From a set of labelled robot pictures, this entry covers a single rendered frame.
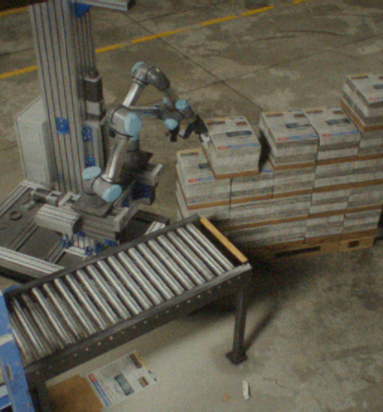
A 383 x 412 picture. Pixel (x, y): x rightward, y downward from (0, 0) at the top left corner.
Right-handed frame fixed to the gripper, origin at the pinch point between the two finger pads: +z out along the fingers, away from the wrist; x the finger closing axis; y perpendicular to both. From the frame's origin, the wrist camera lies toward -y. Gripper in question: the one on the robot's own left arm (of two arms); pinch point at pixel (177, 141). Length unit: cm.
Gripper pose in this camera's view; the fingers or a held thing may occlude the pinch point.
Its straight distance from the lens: 434.8
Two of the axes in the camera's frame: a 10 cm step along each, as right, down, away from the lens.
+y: 0.2, -7.8, -6.3
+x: 9.7, -1.3, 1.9
